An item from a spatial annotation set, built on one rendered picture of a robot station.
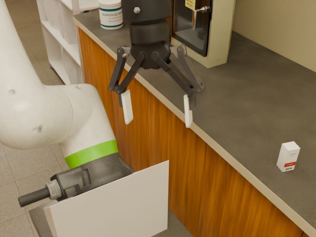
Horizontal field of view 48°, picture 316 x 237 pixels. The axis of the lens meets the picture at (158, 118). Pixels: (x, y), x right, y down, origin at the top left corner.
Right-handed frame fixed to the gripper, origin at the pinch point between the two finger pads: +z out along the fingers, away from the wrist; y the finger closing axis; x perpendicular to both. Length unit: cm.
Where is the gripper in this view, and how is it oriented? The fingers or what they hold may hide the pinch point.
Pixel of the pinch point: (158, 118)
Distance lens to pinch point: 74.7
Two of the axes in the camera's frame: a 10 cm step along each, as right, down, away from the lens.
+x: -3.3, 4.0, -8.6
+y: -9.4, -0.5, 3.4
